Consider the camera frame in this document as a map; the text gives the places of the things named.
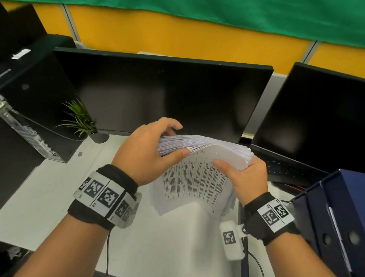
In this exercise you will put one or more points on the black wristband with markers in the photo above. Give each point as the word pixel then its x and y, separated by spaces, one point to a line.
pixel 81 212
pixel 256 231

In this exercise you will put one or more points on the grey partition post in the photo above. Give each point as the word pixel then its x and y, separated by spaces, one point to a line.
pixel 72 26
pixel 265 101

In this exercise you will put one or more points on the large black monitor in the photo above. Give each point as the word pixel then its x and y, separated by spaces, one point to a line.
pixel 169 91

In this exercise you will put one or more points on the person's right forearm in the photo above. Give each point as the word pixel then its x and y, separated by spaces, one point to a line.
pixel 298 262

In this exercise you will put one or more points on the white sticker on tower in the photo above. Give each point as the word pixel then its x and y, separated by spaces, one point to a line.
pixel 21 54

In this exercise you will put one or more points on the smaller black monitor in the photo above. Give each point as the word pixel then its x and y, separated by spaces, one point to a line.
pixel 329 122

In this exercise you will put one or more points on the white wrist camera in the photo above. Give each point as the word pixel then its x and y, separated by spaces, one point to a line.
pixel 135 209
pixel 231 241

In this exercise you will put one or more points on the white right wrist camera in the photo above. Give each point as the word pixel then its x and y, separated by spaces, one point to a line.
pixel 231 241

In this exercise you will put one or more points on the small green potted plant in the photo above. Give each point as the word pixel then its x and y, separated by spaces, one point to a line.
pixel 82 122

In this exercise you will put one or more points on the black right wristband with markers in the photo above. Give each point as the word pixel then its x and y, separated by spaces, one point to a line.
pixel 256 231

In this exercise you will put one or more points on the black computer tower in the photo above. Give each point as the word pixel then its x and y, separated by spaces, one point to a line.
pixel 47 91

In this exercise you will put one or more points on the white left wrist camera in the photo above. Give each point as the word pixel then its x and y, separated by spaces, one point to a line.
pixel 135 209

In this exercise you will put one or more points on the yellow partition panel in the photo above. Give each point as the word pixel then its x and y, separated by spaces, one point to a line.
pixel 154 32

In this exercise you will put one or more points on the person's right hand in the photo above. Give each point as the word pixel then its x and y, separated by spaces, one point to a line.
pixel 249 181

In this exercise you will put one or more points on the stack of white printed papers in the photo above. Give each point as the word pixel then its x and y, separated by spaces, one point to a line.
pixel 201 178

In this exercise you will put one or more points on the black left wristband with markers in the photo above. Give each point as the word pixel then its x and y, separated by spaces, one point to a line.
pixel 81 212

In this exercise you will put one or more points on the person's left hand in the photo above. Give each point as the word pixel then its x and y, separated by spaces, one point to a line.
pixel 138 160

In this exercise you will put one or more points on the black keyboard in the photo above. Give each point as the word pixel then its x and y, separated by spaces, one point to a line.
pixel 284 166

